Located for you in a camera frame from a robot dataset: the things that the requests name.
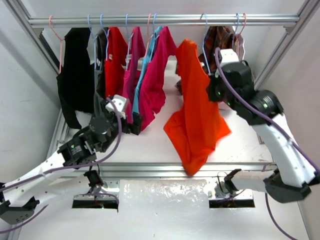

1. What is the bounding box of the magenta hanging shirt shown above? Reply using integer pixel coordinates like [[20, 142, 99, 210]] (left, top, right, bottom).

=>
[[122, 26, 146, 123], [139, 26, 177, 131]]

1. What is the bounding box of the aluminium hanging rail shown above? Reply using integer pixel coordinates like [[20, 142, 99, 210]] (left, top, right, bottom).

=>
[[28, 13, 300, 29]]

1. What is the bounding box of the magenta hanging shirt right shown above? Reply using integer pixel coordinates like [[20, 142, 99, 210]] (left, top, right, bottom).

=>
[[139, 26, 177, 131]]

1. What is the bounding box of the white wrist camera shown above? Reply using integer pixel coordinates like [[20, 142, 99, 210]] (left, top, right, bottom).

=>
[[218, 49, 239, 67], [105, 94, 129, 120]]

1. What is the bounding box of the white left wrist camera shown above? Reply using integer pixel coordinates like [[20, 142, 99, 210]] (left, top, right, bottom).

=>
[[105, 94, 129, 120]]

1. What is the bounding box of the red hanging t shirt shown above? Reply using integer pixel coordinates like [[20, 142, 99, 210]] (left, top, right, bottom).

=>
[[104, 27, 128, 97]]

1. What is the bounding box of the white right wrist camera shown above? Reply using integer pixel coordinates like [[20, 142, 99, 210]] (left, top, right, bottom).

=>
[[218, 49, 239, 67]]

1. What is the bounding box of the grey hanging garment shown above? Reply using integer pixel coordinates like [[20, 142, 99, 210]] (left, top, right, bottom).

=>
[[91, 27, 109, 118]]

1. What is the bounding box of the aluminium frame front rail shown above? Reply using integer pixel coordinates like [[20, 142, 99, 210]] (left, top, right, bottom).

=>
[[59, 161, 277, 179]]

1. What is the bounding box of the teal hanging garment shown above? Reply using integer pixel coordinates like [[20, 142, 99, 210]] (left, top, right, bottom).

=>
[[132, 26, 163, 114]]

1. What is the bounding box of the pink hanger far left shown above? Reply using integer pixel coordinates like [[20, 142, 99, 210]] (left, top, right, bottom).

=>
[[48, 14, 66, 75]]

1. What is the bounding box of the white hanging garment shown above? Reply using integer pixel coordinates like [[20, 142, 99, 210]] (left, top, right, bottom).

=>
[[218, 33, 246, 110]]

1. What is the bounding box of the plaid flannel shirt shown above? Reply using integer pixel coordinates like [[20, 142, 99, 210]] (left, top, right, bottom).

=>
[[175, 26, 233, 94]]

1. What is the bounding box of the orange t shirt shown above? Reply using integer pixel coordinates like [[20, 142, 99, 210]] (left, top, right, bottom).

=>
[[164, 39, 231, 177]]

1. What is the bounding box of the magenta hanging shirt left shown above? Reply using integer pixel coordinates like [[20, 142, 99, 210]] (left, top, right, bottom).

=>
[[122, 26, 146, 123]]

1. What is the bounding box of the blue hanger right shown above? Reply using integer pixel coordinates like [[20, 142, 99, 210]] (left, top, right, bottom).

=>
[[232, 12, 240, 48]]

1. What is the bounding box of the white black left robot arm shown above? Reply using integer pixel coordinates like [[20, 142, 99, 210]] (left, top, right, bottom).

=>
[[0, 95, 141, 225]]

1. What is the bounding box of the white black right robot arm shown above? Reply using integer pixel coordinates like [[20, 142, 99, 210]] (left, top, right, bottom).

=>
[[206, 61, 320, 203]]

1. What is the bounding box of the black hanging garment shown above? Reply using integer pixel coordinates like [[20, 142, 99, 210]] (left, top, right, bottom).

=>
[[56, 28, 95, 130]]

